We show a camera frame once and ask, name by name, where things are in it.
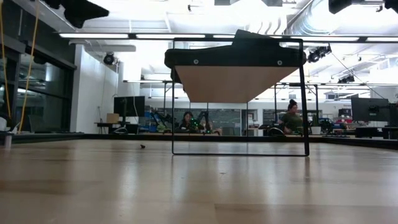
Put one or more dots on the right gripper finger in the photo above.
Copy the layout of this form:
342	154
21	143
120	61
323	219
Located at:
339	4

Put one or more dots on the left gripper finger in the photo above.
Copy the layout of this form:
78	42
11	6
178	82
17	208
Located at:
82	11

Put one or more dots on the long ceiling light bar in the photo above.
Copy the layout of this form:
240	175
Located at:
93	35

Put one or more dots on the black spotlight cluster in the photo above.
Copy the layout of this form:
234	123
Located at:
318	54

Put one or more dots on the black computer monitor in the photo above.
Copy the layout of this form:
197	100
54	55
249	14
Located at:
129	105
370	109

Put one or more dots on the cardboard box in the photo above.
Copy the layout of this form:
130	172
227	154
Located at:
112	118

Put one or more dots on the person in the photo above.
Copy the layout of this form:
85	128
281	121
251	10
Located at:
187	119
292	119

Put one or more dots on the white pot with plant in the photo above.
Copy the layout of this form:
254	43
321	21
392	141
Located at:
316	130

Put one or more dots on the silver air duct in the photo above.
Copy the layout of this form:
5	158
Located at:
306	21

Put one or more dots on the black aluminium table frame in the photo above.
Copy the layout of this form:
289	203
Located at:
93	136

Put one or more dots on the wooden shelf with black frame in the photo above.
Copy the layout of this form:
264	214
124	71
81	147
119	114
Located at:
233	84

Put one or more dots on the small white post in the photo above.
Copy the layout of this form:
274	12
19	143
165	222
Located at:
7	140

